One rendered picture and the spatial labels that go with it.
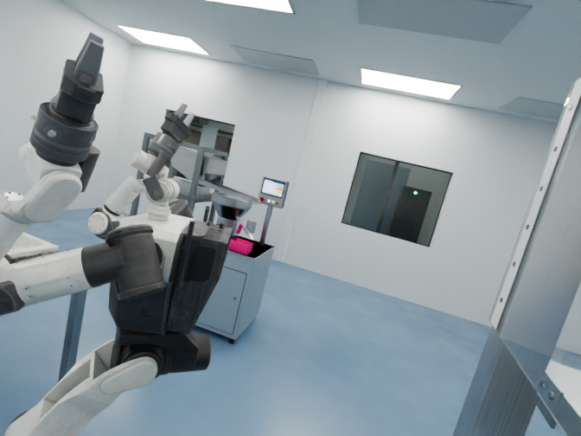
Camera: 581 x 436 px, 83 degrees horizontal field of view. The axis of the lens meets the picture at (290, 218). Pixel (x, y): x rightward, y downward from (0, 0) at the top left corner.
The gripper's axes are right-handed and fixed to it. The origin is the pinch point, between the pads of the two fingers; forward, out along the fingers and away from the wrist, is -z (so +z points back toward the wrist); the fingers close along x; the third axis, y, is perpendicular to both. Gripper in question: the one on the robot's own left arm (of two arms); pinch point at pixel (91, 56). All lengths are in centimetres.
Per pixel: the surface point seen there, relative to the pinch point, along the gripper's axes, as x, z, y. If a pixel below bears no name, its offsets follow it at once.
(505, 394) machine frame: -62, 2, 49
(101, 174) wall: 512, 305, 105
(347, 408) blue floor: -6, 143, 199
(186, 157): 256, 116, 124
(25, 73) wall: 469, 169, -25
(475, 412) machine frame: -61, 7, 49
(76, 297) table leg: 42, 102, 24
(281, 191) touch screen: 146, 70, 167
